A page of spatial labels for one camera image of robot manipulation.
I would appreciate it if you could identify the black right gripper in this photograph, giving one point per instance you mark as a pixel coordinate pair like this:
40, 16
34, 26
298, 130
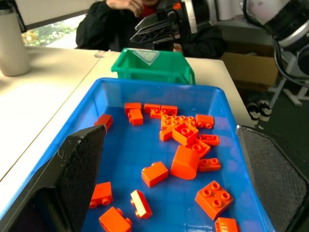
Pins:
177, 21

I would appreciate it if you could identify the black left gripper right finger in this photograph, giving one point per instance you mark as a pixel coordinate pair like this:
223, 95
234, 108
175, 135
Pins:
275, 174

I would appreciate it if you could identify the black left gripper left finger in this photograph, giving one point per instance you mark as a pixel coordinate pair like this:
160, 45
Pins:
60, 183

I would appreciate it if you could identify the green plastic bin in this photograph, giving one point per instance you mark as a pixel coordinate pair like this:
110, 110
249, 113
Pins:
144, 72

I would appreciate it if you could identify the blue plastic bin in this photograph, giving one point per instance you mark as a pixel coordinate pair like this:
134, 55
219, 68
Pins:
135, 152

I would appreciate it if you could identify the person's bare hand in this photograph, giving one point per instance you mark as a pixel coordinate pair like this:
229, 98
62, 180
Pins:
125, 7

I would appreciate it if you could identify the small orange toy brick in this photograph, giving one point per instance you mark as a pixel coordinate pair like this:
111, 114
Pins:
225, 225
135, 117
103, 120
210, 139
165, 134
132, 106
155, 113
152, 107
114, 221
169, 109
204, 119
101, 193
210, 165

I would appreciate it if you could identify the person in black jacket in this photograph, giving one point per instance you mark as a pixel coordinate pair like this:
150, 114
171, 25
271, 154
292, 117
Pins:
101, 31

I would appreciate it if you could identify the black and white shoe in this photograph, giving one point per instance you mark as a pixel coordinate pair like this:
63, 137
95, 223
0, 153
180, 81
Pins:
253, 111
265, 110

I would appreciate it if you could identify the square four-stud orange brick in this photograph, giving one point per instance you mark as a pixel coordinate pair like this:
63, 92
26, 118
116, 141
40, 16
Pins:
213, 200

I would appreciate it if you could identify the orange brick with yellow face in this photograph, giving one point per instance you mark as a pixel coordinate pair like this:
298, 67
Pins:
142, 205

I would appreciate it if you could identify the large rounded orange brick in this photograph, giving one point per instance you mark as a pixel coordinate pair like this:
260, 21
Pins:
184, 163

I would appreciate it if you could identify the orange brick with smooth side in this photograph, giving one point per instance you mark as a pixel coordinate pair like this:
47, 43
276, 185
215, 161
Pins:
154, 175

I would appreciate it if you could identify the flat orange studded plate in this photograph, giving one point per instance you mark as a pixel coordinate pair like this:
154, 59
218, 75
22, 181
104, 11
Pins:
172, 120

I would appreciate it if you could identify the hollow orange toy brick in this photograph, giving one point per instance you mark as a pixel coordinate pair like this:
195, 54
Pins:
184, 134

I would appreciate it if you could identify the brown cardboard box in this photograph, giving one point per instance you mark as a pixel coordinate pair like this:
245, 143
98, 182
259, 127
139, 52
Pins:
251, 67

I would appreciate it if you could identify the white bottle with black cap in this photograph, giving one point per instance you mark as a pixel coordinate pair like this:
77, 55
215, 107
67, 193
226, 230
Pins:
12, 48

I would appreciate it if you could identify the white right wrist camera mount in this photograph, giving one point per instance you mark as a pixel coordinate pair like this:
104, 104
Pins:
190, 17

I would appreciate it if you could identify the white metal stand frame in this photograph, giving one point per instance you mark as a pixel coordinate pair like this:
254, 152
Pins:
292, 93

